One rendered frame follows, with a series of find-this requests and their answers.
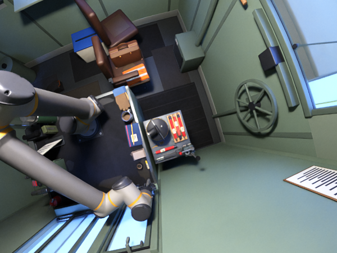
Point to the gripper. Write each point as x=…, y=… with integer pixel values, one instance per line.
x=148, y=188

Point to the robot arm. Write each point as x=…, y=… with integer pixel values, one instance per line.
x=52, y=168

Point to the vent glass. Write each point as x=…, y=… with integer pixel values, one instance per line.
x=126, y=232

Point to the grey vent latch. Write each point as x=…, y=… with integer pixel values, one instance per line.
x=127, y=243

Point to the main window sash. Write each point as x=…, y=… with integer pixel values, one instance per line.
x=65, y=232

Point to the cab front window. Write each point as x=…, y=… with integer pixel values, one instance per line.
x=310, y=39

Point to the black tape roll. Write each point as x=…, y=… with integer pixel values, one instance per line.
x=139, y=166

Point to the small grey box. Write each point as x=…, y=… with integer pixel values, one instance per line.
x=138, y=154

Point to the grey control console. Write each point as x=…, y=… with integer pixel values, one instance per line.
x=168, y=155

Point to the red flare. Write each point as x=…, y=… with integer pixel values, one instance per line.
x=176, y=126
x=165, y=150
x=171, y=126
x=181, y=124

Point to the orange flare tray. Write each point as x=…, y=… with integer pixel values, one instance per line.
x=168, y=139

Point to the blue logbook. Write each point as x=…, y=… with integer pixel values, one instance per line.
x=133, y=135

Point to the dark brake lever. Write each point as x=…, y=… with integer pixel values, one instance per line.
x=190, y=152

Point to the black round controller knob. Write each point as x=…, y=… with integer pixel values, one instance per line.
x=157, y=129

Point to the grey mug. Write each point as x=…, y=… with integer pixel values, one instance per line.
x=127, y=116

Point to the brown glove blue cuff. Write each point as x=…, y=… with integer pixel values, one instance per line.
x=121, y=100

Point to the red round knob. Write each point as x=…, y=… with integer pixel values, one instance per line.
x=54, y=202

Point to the white paper sheet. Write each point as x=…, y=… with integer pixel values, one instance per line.
x=48, y=147

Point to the green tin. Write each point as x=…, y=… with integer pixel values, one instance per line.
x=49, y=129

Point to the orange reflective vest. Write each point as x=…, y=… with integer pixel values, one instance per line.
x=138, y=73

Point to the dark green cylinder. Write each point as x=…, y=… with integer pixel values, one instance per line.
x=47, y=119

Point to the brown cab seat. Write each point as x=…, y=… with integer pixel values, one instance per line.
x=115, y=27
x=105, y=64

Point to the brown leather briefcase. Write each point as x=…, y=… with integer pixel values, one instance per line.
x=125, y=54

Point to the green metal cabinet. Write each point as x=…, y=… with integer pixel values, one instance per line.
x=191, y=51

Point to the green handwheel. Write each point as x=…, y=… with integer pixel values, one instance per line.
x=268, y=102

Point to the blue and white box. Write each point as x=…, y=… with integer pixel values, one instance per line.
x=81, y=42

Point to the clipboard with printed sheet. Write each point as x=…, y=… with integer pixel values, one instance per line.
x=314, y=181

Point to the dark square base plate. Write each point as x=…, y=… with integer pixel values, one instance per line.
x=99, y=135

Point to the dark blue bracket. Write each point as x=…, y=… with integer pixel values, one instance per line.
x=271, y=58

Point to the green window sill rail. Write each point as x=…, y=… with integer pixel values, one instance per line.
x=276, y=58

